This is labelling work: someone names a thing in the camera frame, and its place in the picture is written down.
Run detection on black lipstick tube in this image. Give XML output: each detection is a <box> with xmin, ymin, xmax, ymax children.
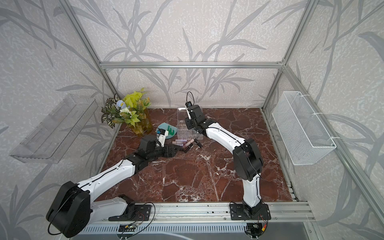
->
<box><xmin>194</xmin><ymin>139</ymin><xmax>203</xmax><ymax>148</ymax></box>

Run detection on right electronics board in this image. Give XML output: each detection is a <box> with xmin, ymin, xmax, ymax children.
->
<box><xmin>245</xmin><ymin>223</ymin><xmax>268</xmax><ymax>240</ymax></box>

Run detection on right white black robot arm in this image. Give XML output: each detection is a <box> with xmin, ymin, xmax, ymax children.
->
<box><xmin>185</xmin><ymin>102</ymin><xmax>264</xmax><ymax>214</ymax></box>

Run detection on rose gold lipstick tube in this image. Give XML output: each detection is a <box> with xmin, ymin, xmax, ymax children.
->
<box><xmin>181</xmin><ymin>139</ymin><xmax>195</xmax><ymax>153</ymax></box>

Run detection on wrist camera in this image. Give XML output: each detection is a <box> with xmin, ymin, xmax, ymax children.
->
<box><xmin>156</xmin><ymin>128</ymin><xmax>169</xmax><ymax>148</ymax></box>
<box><xmin>185</xmin><ymin>101</ymin><xmax>193</xmax><ymax>120</ymax></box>

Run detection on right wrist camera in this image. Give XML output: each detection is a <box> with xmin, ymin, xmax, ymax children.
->
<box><xmin>185</xmin><ymin>101</ymin><xmax>193</xmax><ymax>120</ymax></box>

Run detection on artificial flowers in yellow vase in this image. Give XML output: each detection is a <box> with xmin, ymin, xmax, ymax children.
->
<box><xmin>101</xmin><ymin>88</ymin><xmax>153</xmax><ymax>136</ymax></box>

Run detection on left electronics board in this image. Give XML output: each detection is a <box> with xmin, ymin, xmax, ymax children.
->
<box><xmin>118</xmin><ymin>225</ymin><xmax>137</xmax><ymax>234</ymax></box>

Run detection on clear acrylic lipstick organizer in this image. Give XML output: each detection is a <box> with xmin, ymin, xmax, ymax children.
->
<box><xmin>177</xmin><ymin>107</ymin><xmax>204</xmax><ymax>141</ymax></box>

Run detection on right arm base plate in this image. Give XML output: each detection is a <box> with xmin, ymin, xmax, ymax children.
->
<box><xmin>229</xmin><ymin>202</ymin><xmax>272</xmax><ymax>221</ymax></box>

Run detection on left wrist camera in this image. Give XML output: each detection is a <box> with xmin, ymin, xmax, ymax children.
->
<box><xmin>156</xmin><ymin>128</ymin><xmax>169</xmax><ymax>148</ymax></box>

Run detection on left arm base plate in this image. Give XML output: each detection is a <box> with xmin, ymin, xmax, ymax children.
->
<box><xmin>108</xmin><ymin>195</ymin><xmax>152</xmax><ymax>222</ymax></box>

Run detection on clear plastic wall shelf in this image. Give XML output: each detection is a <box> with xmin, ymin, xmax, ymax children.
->
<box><xmin>10</xmin><ymin>94</ymin><xmax>98</xmax><ymax>164</ymax></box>

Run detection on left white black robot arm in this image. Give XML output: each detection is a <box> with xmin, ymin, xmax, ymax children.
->
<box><xmin>46</xmin><ymin>135</ymin><xmax>181</xmax><ymax>238</ymax></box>

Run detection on aluminium front rail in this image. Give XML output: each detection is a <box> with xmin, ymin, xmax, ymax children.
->
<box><xmin>74</xmin><ymin>201</ymin><xmax>316</xmax><ymax>225</ymax></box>

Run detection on white wire mesh basket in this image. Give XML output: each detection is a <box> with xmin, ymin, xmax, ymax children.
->
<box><xmin>272</xmin><ymin>91</ymin><xmax>337</xmax><ymax>166</ymax></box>

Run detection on teal toy shovel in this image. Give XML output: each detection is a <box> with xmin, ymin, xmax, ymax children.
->
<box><xmin>157</xmin><ymin>123</ymin><xmax>178</xmax><ymax>139</ymax></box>

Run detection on green toy rake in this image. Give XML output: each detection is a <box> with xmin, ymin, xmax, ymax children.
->
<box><xmin>168</xmin><ymin>125</ymin><xmax>177</xmax><ymax>136</ymax></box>

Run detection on electronics board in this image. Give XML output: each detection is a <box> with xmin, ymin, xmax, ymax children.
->
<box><xmin>118</xmin><ymin>225</ymin><xmax>137</xmax><ymax>234</ymax></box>
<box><xmin>245</xmin><ymin>223</ymin><xmax>268</xmax><ymax>240</ymax></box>

